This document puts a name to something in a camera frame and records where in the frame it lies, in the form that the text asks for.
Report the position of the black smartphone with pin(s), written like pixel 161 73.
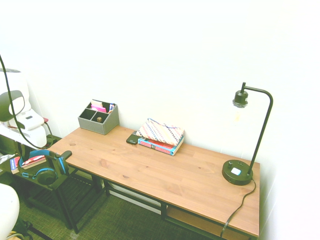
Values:
pixel 132 139

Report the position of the black desk lamp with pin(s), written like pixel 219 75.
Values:
pixel 236 175

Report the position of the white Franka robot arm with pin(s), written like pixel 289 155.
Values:
pixel 15 82

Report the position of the grey fabric desk organizer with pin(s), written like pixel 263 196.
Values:
pixel 98 127

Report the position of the blue and white pens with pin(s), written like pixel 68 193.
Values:
pixel 111 107

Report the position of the wooden desk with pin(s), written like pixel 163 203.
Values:
pixel 163 209

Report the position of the wooden lower desk shelf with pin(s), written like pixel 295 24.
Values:
pixel 195 221

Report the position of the black and blue headphone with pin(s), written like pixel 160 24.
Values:
pixel 46 176

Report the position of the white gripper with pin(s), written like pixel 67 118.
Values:
pixel 33 122

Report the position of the colourful patterned zip pouch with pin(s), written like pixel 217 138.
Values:
pixel 160 132

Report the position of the blue and red book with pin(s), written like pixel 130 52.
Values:
pixel 160 147

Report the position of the pink sticky notes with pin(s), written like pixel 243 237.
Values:
pixel 98 108

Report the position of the small brass cylinder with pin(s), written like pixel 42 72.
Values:
pixel 99 119

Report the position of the black slatted side table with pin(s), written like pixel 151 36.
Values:
pixel 65 210

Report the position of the clear light bulb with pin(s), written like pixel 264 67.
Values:
pixel 238 113

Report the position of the blue and white book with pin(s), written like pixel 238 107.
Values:
pixel 14 165

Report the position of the white rounded stand base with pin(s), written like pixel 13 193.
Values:
pixel 7 210

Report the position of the black headphone hook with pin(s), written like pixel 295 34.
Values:
pixel 66 154

